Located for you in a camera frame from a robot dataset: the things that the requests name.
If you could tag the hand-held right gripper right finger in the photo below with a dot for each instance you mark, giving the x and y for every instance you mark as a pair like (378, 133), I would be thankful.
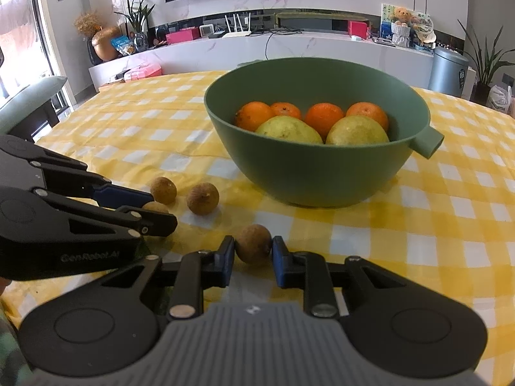
(280, 263)

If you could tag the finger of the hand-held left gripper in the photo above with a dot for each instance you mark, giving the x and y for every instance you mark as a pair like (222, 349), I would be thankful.
(120, 198)
(157, 225)

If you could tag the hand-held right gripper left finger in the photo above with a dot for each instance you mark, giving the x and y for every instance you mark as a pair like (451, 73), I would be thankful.
(227, 261)

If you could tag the brown kiwi top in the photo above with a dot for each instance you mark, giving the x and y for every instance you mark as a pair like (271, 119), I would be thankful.
(163, 190)
(253, 244)

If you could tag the brown kiwi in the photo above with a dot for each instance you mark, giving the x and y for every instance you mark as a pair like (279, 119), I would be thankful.
(202, 198)
(163, 190)
(253, 244)

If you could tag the brown kiwi bottom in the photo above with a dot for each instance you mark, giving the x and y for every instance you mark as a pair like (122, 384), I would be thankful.
(202, 198)

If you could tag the green colander bowl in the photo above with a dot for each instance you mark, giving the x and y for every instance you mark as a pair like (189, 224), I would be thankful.
(314, 173)

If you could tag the yellow-green pear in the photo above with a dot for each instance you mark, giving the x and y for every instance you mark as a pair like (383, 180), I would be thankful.
(287, 130)
(356, 132)

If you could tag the orange tangerine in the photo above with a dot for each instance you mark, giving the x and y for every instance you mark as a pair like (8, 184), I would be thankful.
(324, 118)
(286, 109)
(253, 114)
(368, 112)

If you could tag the green patterned cloth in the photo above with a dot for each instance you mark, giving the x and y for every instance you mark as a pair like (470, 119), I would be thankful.
(10, 341)

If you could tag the orange cardboard box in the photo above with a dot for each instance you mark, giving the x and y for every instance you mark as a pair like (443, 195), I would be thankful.
(110, 85)

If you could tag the pink storage box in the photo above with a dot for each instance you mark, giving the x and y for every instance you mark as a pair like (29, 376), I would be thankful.
(143, 72)

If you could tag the green chair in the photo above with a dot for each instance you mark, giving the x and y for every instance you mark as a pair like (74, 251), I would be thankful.
(28, 104)

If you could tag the blue snack bag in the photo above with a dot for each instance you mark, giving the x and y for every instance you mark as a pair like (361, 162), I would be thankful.
(122, 45)

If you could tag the gold round vase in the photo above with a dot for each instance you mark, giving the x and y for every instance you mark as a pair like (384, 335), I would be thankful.
(105, 44)

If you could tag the yellow checked tablecloth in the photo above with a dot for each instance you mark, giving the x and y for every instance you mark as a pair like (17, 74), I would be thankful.
(442, 217)

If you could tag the pink flat box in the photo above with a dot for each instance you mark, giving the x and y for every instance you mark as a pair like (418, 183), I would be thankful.
(183, 35)

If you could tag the dried flower bunch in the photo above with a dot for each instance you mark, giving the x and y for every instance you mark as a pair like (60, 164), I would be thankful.
(86, 24)

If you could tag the plant in glass vase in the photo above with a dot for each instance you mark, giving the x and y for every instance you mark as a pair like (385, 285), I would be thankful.
(139, 20)

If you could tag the small white clock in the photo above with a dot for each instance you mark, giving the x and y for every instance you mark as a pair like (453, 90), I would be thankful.
(207, 31)

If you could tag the white router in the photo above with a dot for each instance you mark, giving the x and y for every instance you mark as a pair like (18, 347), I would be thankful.
(237, 32)

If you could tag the white marble media console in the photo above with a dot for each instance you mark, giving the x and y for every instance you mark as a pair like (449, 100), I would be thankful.
(314, 48)

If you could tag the grey soundbar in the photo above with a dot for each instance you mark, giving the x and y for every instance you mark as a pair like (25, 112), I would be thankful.
(318, 19)

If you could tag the red gift box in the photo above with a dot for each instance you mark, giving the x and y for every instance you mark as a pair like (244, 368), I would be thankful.
(358, 29)

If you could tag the blue-grey trash can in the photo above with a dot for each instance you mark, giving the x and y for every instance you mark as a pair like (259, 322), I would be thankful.
(447, 72)

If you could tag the framed picture card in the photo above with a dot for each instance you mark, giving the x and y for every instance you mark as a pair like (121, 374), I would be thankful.
(386, 20)

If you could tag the teddy bear bouquet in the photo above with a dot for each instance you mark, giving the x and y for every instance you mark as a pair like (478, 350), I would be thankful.
(401, 26)

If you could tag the white plastic bag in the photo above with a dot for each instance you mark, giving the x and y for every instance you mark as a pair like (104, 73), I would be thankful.
(498, 98)

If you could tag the printed paper fan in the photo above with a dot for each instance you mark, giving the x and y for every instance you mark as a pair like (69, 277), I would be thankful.
(424, 28)

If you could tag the potted long-leaf plant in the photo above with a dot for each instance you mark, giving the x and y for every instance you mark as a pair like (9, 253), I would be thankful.
(487, 64)

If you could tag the black wall socket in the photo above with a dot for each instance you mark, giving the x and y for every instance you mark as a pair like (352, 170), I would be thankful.
(507, 79)

